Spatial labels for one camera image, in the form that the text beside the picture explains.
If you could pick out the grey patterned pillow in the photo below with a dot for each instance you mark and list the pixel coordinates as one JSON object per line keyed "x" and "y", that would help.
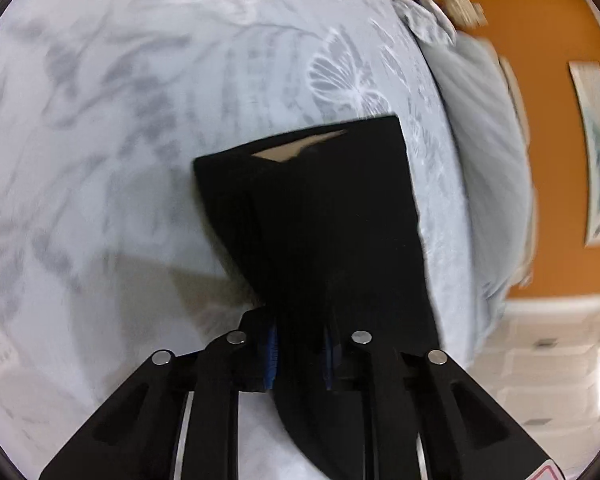
{"x": 428, "y": 23}

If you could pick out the grey quilted duvet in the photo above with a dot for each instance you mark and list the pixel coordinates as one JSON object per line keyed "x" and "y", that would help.
{"x": 495, "y": 167}

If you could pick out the white flower decoration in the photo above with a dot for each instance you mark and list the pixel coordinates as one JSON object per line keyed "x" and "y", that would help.
{"x": 465, "y": 13}

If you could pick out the white drawer cabinet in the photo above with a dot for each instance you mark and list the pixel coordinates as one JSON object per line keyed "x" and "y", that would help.
{"x": 542, "y": 364}

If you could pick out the framed feather wall picture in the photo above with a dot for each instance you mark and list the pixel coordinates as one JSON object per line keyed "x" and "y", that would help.
{"x": 586, "y": 82}

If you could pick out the black pants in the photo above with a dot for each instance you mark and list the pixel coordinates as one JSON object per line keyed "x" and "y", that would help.
{"x": 323, "y": 226}

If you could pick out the butterfly print bed sheet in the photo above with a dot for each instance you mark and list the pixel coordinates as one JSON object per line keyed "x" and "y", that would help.
{"x": 104, "y": 104}

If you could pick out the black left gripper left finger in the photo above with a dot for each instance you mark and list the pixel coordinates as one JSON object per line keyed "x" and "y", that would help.
{"x": 175, "y": 416}

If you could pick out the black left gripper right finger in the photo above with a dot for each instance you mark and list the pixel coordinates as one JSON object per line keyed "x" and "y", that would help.
{"x": 430, "y": 419}

